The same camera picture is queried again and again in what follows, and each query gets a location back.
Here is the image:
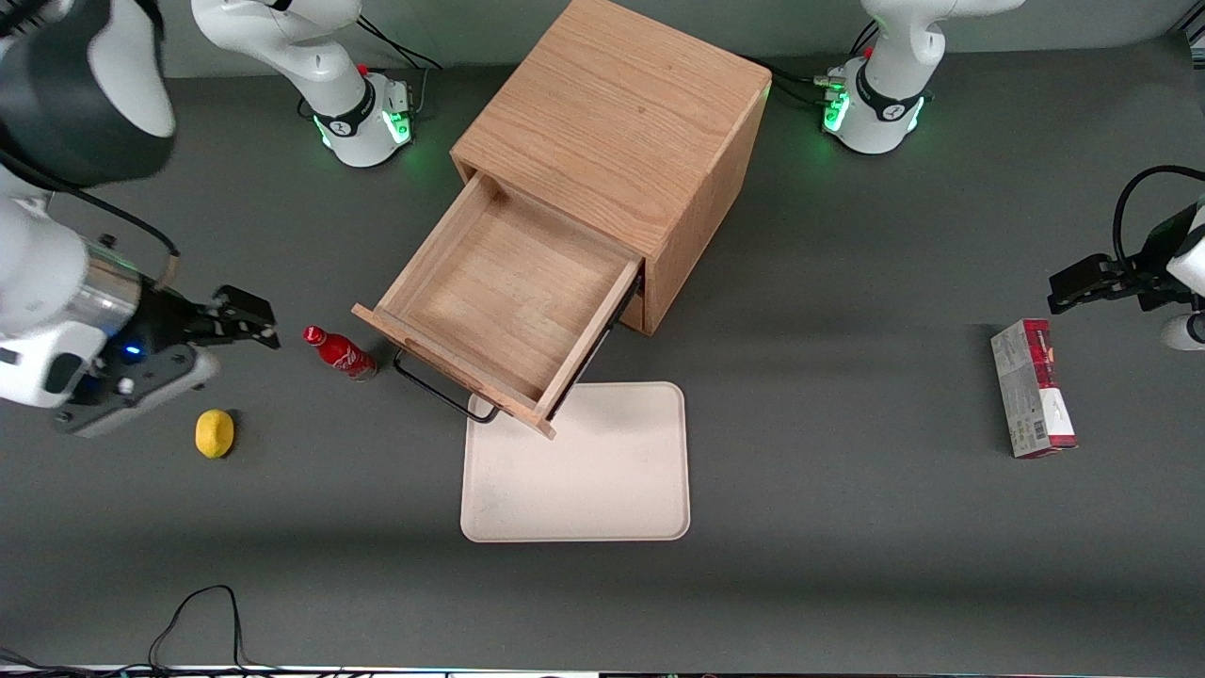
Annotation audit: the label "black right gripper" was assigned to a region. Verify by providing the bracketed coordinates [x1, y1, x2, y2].
[120, 281, 281, 365]

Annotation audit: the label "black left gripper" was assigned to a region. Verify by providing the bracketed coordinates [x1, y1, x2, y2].
[1048, 202, 1202, 316]

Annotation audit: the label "black metal drawer handle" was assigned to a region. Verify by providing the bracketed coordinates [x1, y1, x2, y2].
[392, 347, 503, 426]

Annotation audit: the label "wooden drawer with worn handle plate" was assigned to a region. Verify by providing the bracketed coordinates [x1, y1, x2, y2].
[351, 169, 647, 441]

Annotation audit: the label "wooden drawer cabinet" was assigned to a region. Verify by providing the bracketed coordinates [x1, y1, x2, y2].
[450, 0, 773, 337]

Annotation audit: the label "red cola bottle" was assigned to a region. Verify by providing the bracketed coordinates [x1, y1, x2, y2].
[302, 325, 378, 381]

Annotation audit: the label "yellow lemon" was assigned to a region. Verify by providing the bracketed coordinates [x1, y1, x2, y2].
[195, 409, 235, 460]

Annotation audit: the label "grey and red carton box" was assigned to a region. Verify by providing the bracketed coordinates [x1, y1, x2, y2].
[990, 318, 1079, 460]

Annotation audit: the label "cream plastic tray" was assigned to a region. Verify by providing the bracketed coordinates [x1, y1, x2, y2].
[459, 380, 691, 543]

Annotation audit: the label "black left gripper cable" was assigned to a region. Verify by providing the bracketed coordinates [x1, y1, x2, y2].
[1113, 166, 1205, 267]

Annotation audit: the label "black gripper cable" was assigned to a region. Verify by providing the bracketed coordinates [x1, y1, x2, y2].
[1113, 166, 1205, 267]
[0, 151, 182, 289]

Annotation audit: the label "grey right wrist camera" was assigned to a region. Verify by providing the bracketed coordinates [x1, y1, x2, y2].
[51, 343, 223, 440]

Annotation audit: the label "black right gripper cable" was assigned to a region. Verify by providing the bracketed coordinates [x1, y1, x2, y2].
[0, 151, 182, 289]

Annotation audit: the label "black right arm base cables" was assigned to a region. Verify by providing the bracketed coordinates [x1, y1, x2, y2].
[356, 13, 444, 116]

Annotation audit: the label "black arm base cables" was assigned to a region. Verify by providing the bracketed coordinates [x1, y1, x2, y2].
[744, 19, 878, 106]
[356, 13, 444, 116]

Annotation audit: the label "black cable loop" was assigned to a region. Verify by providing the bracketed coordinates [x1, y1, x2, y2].
[0, 585, 283, 678]

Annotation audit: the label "black left arm base cables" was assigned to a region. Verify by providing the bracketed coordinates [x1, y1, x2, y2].
[744, 19, 878, 106]

